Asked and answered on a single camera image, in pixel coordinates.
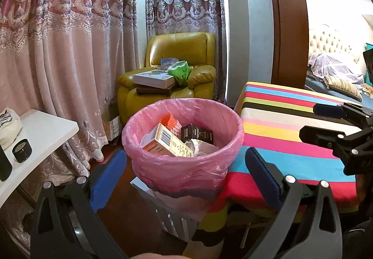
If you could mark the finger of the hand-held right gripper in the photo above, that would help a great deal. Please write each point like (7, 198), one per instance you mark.
(329, 110)
(317, 135)

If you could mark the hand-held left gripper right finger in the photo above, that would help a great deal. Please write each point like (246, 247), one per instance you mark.
(262, 173)

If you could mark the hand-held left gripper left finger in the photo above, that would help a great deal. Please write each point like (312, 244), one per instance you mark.
(109, 177)

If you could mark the pink bag-lined bin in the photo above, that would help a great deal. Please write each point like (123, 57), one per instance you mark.
(174, 171)

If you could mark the white paper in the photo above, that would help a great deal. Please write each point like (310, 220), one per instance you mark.
(201, 148)

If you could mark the cream orange carton box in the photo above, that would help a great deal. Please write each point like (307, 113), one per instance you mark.
(167, 141)

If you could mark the black small box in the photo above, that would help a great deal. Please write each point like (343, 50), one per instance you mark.
(196, 133)

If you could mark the person's left hand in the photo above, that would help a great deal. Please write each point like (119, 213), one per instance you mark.
(148, 256)

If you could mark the striped pillow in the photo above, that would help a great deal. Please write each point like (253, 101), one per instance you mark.
(343, 87)

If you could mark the cardboard box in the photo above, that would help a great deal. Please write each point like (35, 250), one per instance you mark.
(112, 124)

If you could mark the cream tufted headboard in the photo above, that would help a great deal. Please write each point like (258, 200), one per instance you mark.
(332, 40)

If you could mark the stack of plastic storage boxes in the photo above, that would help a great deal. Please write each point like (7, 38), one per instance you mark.
(369, 46)

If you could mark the white side table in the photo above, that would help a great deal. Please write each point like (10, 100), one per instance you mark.
(43, 136)

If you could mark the black round jar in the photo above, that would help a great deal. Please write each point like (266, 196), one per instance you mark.
(22, 151)

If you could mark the brown flat box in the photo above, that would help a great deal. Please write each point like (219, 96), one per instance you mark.
(154, 90)

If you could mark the black tall object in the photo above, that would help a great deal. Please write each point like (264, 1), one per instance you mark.
(4, 165)

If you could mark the white flat box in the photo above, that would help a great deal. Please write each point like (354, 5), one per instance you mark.
(153, 79)

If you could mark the cream patterned pouch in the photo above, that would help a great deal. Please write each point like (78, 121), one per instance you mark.
(8, 130)

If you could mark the green plastic bag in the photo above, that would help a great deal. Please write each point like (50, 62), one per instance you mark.
(180, 73)

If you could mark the blue white packet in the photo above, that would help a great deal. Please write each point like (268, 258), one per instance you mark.
(168, 63)

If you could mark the yellow leather armchair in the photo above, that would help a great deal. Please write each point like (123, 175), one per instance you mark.
(180, 46)

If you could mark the brown wooden door frame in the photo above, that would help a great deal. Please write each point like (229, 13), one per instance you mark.
(288, 14)

